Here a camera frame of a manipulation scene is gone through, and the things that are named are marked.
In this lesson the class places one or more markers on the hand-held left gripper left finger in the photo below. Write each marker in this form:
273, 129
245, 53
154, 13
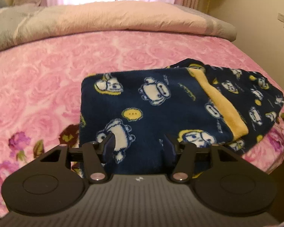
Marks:
110, 145

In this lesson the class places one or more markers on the beige and grey duvet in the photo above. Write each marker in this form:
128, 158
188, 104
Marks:
108, 19

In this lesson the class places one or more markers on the pink rose pattern blanket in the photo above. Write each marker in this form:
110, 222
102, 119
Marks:
49, 75

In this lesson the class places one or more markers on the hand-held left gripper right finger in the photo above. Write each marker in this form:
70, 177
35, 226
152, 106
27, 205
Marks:
169, 149

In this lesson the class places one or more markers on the navy cartoon print fleece pajama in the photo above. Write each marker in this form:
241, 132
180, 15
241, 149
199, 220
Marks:
161, 108

